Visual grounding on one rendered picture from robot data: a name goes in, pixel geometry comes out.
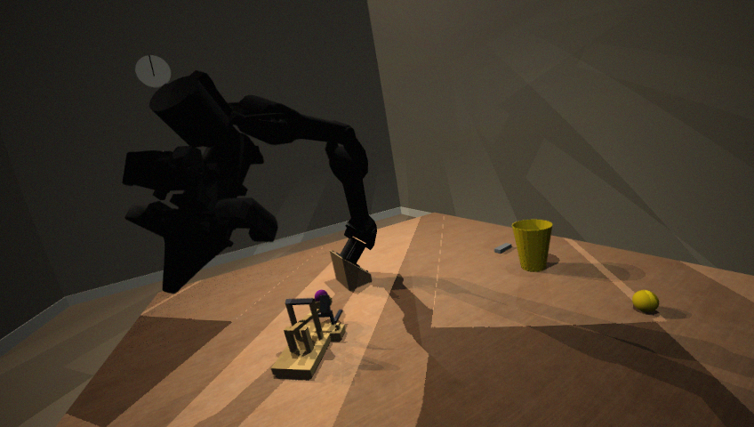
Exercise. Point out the olive yellow cup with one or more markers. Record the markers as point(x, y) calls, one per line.
point(532, 239)

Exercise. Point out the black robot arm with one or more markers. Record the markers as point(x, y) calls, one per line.
point(196, 111)

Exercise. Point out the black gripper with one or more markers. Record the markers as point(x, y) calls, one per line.
point(201, 226)

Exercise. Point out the yellow ball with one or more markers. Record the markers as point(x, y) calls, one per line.
point(645, 301)

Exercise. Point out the tan wooden toy catapult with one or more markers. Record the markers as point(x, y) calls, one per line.
point(307, 341)

